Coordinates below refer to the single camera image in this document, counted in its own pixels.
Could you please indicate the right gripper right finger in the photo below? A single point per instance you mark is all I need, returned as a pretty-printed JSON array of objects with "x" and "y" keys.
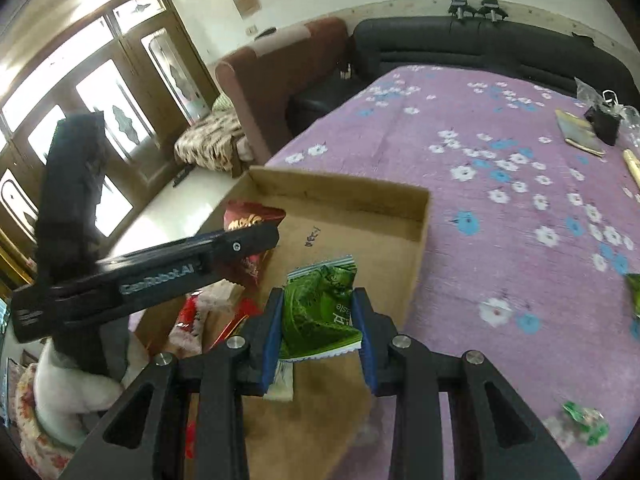
[{"x": 496, "y": 435}]

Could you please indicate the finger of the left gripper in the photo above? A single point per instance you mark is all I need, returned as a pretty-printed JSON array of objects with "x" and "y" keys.
[{"x": 189, "y": 263}]

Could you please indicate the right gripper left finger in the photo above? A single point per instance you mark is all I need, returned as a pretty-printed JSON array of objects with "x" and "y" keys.
[{"x": 143, "y": 435}]

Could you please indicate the beige wafer cracker pack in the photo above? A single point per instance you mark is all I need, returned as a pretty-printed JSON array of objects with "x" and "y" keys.
[{"x": 219, "y": 297}]

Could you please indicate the dark green snack bag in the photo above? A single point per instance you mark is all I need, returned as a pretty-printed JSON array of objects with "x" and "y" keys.
[{"x": 316, "y": 318}]

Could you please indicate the red black-label snack bar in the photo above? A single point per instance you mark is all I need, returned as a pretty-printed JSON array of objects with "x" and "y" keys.
[{"x": 247, "y": 308}]

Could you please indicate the white gloved left hand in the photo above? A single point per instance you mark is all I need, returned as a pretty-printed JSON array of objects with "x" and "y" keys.
[{"x": 69, "y": 399}]

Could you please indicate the white red small sachet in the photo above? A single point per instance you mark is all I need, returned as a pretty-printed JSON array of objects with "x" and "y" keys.
[{"x": 187, "y": 333}]

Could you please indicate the small red snack packet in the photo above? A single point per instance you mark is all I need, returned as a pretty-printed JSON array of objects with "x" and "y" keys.
[{"x": 190, "y": 441}]

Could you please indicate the green white candy pack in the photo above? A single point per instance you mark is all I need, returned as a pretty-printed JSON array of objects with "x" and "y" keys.
[{"x": 590, "y": 423}]

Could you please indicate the brown cardboard box tray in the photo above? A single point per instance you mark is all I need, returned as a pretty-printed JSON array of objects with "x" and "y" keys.
[{"x": 349, "y": 232}]

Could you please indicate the purple floral tablecloth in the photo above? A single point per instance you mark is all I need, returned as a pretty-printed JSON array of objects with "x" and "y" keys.
[{"x": 529, "y": 240}]

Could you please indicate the wooden glass door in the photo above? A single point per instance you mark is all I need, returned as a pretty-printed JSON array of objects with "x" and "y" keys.
[{"x": 134, "y": 62}]

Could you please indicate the green snack bag upper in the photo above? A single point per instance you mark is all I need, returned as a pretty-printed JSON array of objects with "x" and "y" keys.
[{"x": 633, "y": 283}]

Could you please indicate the brown armchair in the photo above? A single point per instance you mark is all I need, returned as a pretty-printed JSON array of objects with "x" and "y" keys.
[{"x": 262, "y": 76}]

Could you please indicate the cream tube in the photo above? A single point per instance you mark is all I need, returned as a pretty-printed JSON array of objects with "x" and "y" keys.
[{"x": 633, "y": 165}]

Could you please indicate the green booklet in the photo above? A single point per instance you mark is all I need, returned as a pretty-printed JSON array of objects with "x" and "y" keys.
[{"x": 578, "y": 133}]

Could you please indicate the black small container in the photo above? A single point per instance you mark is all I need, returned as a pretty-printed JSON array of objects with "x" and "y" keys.
[{"x": 604, "y": 119}]

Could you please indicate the black sofa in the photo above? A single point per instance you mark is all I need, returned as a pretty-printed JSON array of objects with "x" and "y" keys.
[{"x": 378, "y": 45}]

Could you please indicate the black clip left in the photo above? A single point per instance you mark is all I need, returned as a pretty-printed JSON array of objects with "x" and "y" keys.
[{"x": 460, "y": 9}]

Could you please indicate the black clip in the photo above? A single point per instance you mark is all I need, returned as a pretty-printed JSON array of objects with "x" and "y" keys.
[
  {"x": 460, "y": 9},
  {"x": 491, "y": 9}
]

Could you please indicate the black clip right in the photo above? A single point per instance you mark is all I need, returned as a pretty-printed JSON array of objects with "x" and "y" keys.
[{"x": 491, "y": 9}]

